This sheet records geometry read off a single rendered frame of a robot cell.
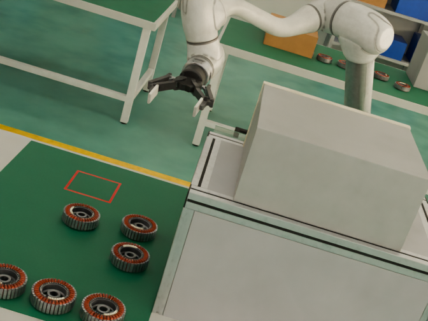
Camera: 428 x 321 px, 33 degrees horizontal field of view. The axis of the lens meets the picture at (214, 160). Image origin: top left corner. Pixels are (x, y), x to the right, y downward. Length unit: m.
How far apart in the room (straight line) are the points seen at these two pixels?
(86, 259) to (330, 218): 0.71
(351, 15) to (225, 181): 0.90
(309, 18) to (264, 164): 0.92
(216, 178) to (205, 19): 0.57
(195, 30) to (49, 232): 0.74
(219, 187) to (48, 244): 0.55
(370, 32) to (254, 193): 0.91
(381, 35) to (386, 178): 0.83
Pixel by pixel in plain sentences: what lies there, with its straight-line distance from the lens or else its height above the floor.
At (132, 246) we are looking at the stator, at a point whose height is 0.78.
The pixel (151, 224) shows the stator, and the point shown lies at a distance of 2.24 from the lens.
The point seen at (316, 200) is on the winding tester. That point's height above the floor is 1.18.
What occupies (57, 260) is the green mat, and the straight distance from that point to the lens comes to 2.04.
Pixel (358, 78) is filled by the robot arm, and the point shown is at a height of 1.28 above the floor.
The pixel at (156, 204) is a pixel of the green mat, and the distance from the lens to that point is 2.44.
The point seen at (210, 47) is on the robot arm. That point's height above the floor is 1.32.
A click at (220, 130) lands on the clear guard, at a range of 2.33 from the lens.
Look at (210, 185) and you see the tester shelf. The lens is 1.81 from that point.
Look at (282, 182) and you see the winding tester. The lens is 1.74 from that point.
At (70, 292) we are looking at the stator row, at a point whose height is 0.79.
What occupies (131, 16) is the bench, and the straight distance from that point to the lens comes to 4.77.
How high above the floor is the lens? 1.87
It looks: 23 degrees down
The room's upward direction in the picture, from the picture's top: 17 degrees clockwise
